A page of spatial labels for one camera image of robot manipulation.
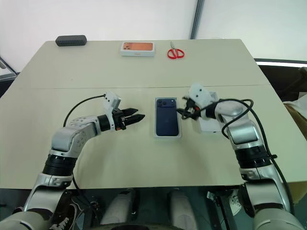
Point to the black oblong case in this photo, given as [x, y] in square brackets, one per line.
[70, 40]

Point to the white phone box lid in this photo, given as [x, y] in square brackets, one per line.
[211, 127]

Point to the dark bench with white edge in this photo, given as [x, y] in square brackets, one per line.
[283, 76]

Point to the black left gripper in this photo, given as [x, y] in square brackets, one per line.
[119, 121]

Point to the black table leg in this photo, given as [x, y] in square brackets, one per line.
[226, 213]

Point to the glass display case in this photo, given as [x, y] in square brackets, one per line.
[6, 70]

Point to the white left robot leg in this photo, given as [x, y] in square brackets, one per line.
[118, 208]

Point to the grey metal pole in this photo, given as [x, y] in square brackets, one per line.
[197, 19]

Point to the dark blue smartphone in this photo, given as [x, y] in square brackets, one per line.
[167, 118]

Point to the white right robot leg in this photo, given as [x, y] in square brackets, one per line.
[182, 210]

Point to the orange printed phone box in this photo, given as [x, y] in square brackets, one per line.
[138, 49]

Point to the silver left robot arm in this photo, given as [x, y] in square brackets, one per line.
[72, 134]

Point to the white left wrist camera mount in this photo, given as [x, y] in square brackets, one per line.
[110, 100]

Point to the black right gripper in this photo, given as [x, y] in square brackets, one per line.
[193, 110]

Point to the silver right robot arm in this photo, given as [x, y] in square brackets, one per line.
[244, 129]

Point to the white phone box base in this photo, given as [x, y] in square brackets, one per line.
[168, 136]

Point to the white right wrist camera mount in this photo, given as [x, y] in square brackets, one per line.
[201, 94]

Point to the white robot leg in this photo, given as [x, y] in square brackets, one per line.
[182, 210]
[118, 208]

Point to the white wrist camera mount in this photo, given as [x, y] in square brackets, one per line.
[110, 100]
[201, 94]

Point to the black white sneaker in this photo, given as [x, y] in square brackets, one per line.
[68, 213]

